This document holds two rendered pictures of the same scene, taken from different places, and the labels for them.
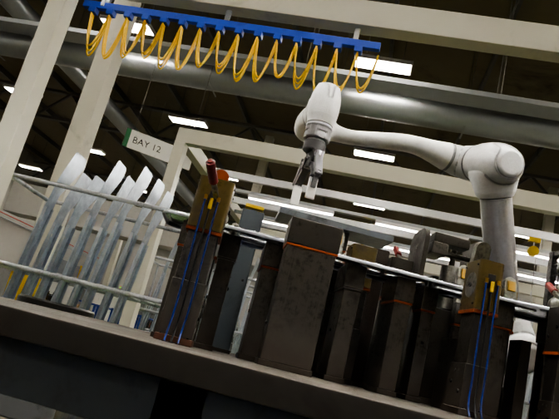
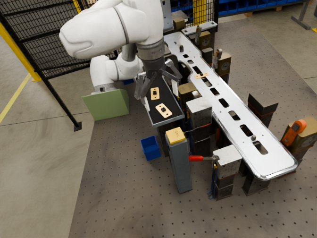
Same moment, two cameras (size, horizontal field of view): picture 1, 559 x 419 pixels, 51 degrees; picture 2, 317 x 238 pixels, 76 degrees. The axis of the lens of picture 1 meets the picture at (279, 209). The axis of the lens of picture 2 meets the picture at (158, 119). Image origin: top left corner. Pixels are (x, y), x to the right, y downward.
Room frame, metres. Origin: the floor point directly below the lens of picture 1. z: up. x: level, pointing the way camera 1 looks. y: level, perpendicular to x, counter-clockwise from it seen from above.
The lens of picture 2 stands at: (1.88, 0.55, 1.77)
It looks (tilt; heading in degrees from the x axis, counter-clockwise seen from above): 47 degrees down; 266
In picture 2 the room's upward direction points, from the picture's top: 14 degrees counter-clockwise
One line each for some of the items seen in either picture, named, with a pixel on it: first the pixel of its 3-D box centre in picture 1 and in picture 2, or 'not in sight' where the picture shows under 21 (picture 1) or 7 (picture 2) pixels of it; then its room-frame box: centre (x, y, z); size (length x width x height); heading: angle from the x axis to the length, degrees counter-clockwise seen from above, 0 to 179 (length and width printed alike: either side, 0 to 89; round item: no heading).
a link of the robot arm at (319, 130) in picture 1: (317, 134); (150, 46); (1.81, -0.06, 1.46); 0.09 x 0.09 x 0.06
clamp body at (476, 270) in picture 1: (477, 337); (223, 78); (1.31, -0.50, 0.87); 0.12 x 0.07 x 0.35; 3
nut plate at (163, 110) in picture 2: not in sight; (163, 109); (1.81, -0.06, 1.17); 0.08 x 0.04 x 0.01; 107
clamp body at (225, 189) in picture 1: (195, 261); (294, 149); (1.26, 0.15, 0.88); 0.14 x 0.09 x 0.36; 3
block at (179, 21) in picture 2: not in sight; (180, 39); (1.41, -1.18, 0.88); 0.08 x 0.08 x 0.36; 3
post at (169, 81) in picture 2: (366, 316); (175, 107); (1.70, -0.32, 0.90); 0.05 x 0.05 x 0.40; 3
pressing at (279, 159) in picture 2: (423, 283); (204, 77); (1.49, -0.41, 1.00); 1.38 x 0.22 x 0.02; 93
